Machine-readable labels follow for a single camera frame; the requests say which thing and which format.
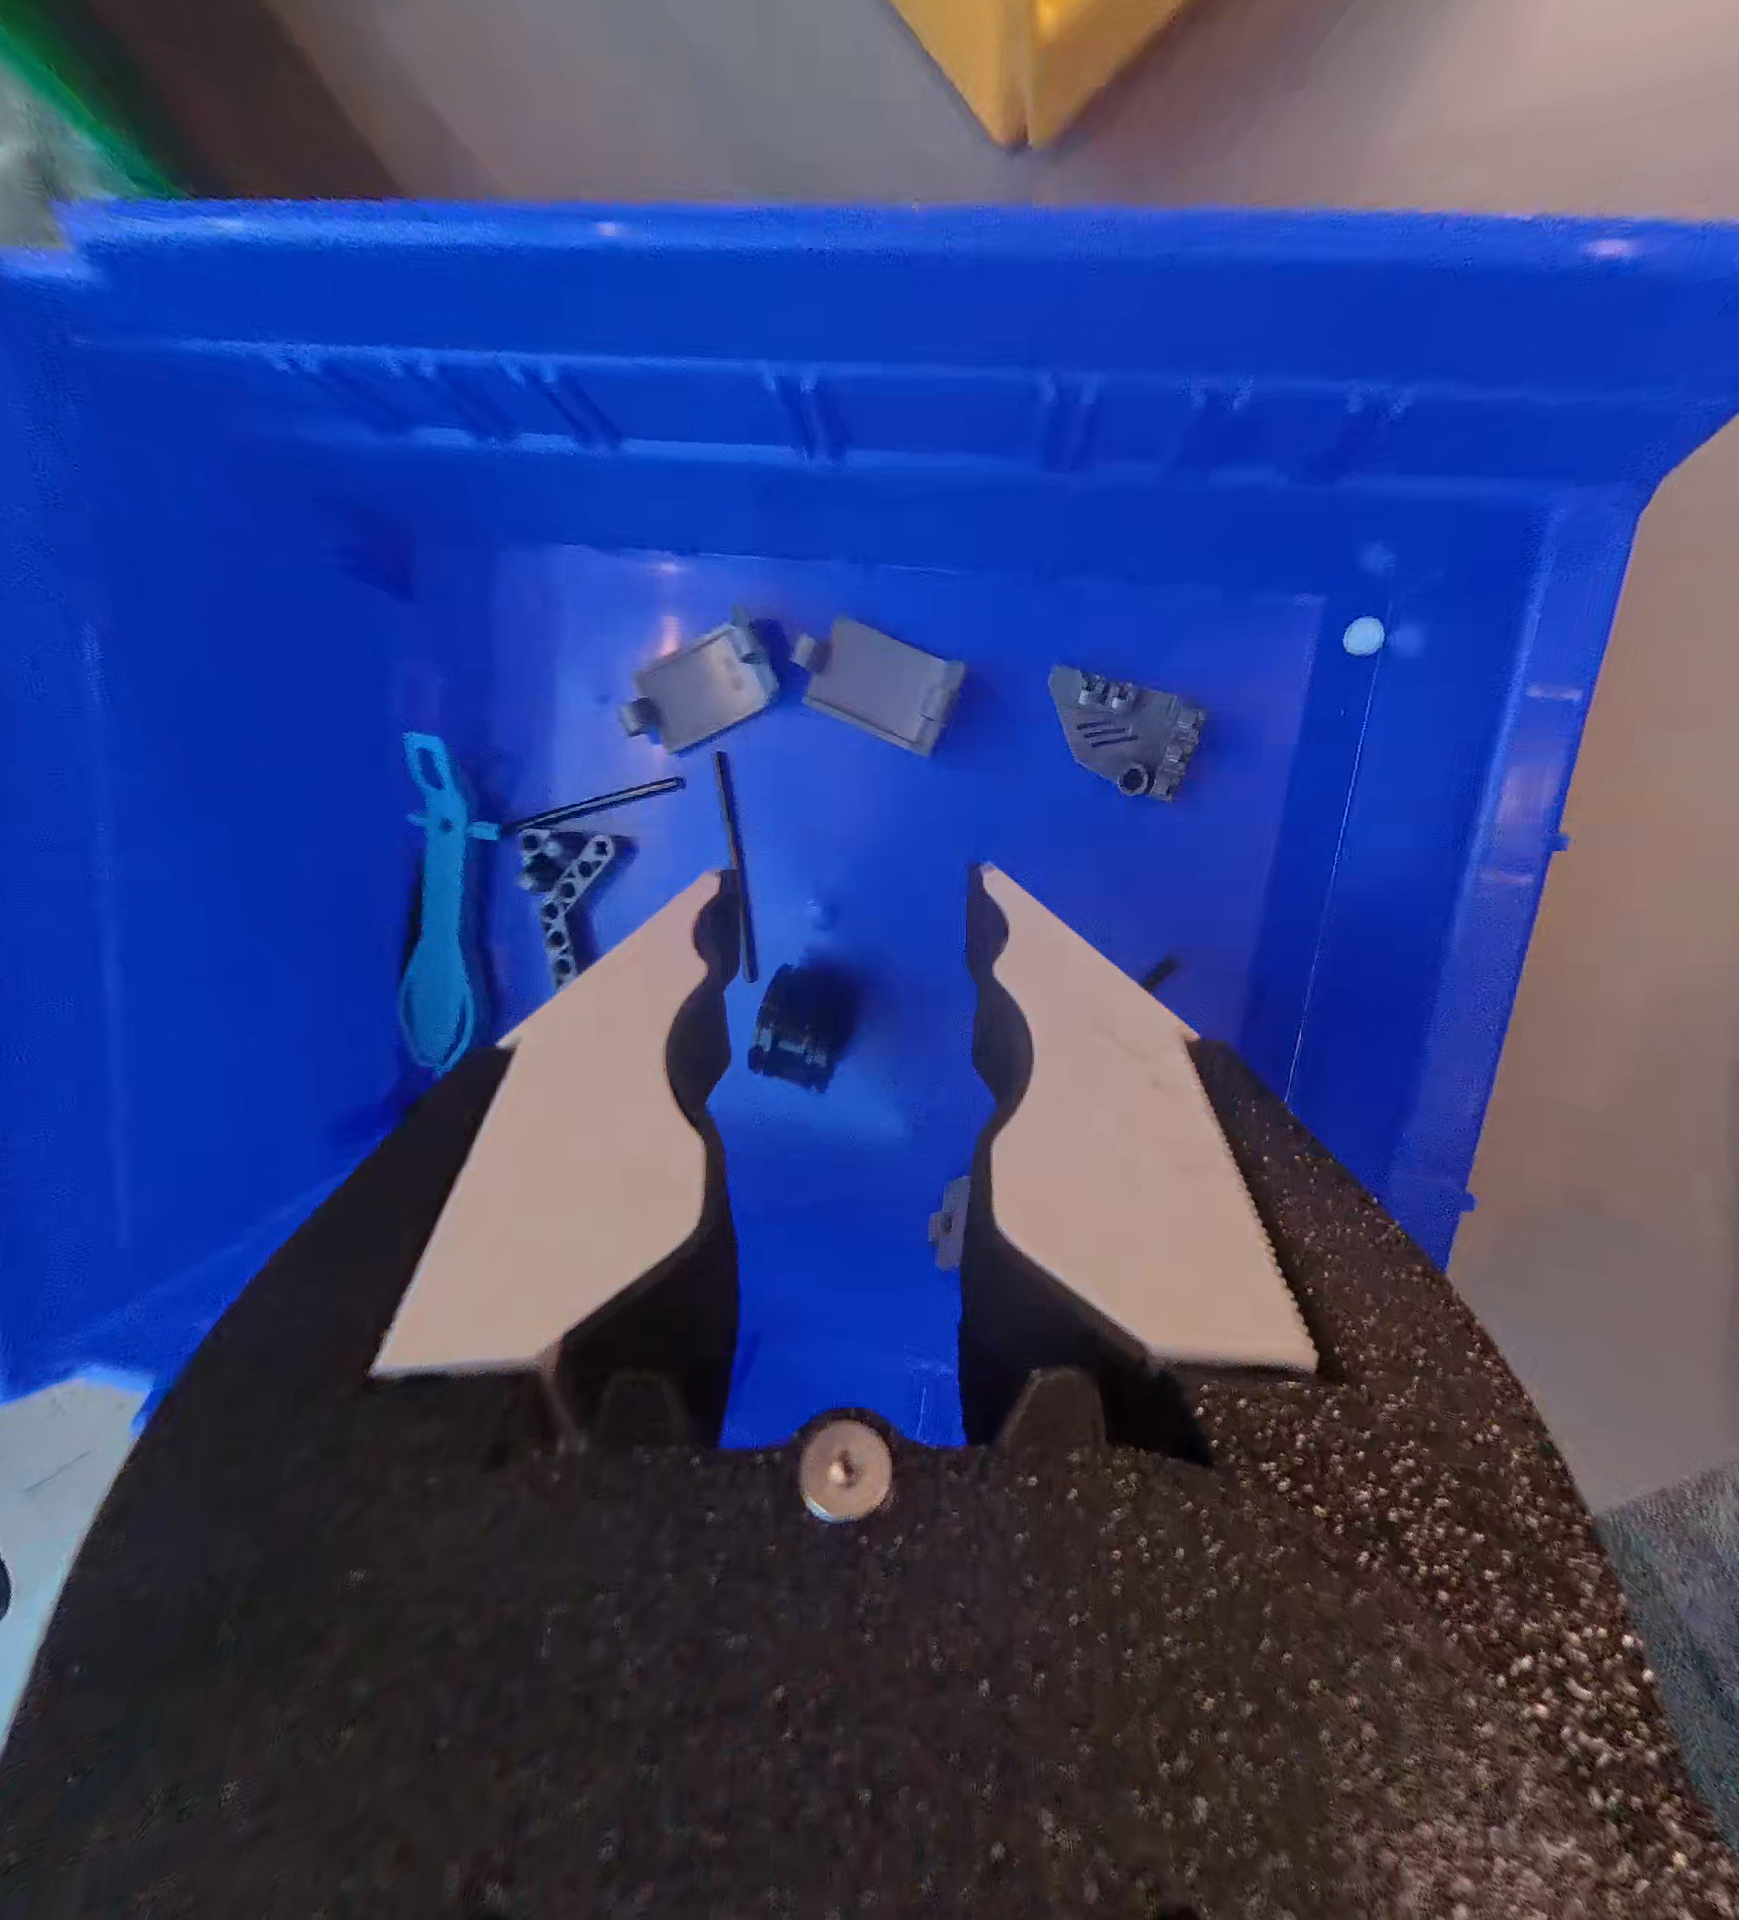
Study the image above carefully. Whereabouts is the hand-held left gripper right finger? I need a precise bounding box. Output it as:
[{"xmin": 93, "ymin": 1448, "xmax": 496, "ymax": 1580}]
[{"xmin": 959, "ymin": 862, "xmax": 1324, "ymax": 1448}]

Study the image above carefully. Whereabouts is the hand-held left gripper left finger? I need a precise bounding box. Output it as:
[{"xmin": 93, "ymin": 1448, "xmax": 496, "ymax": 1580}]
[{"xmin": 365, "ymin": 867, "xmax": 743, "ymax": 1448}]

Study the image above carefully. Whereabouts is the blue plastic bin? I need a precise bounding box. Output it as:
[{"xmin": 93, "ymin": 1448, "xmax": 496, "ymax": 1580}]
[{"xmin": 0, "ymin": 197, "xmax": 1739, "ymax": 1435}]

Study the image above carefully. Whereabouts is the grey desk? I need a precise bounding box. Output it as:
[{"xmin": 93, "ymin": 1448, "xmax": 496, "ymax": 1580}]
[{"xmin": 0, "ymin": 0, "xmax": 1739, "ymax": 1519}]

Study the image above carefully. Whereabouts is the light blue toy separator tool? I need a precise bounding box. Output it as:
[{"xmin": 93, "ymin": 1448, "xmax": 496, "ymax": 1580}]
[{"xmin": 395, "ymin": 730, "xmax": 502, "ymax": 1078}]

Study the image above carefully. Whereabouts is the black toy wheel hub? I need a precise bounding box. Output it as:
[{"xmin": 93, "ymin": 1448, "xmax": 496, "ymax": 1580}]
[{"xmin": 747, "ymin": 961, "xmax": 859, "ymax": 1093}]

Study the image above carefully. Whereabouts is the grey angled toy beam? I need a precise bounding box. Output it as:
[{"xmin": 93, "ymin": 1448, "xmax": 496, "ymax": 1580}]
[{"xmin": 513, "ymin": 831, "xmax": 624, "ymax": 989}]

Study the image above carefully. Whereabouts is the black toy axle rod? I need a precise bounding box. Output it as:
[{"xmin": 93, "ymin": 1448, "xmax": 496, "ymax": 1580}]
[
  {"xmin": 712, "ymin": 750, "xmax": 761, "ymax": 984},
  {"xmin": 504, "ymin": 777, "xmax": 687, "ymax": 837}
]

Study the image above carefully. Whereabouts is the grey toy gear plate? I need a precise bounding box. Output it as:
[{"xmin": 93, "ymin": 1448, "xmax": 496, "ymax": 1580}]
[{"xmin": 1047, "ymin": 664, "xmax": 1209, "ymax": 804}]

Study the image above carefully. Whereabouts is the yellow plastic bin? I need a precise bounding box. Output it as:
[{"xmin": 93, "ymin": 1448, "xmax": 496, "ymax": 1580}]
[{"xmin": 891, "ymin": 0, "xmax": 1198, "ymax": 150}]

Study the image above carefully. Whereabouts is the green plastic bin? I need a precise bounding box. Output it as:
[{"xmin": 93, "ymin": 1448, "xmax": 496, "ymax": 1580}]
[{"xmin": 0, "ymin": 0, "xmax": 187, "ymax": 204}]

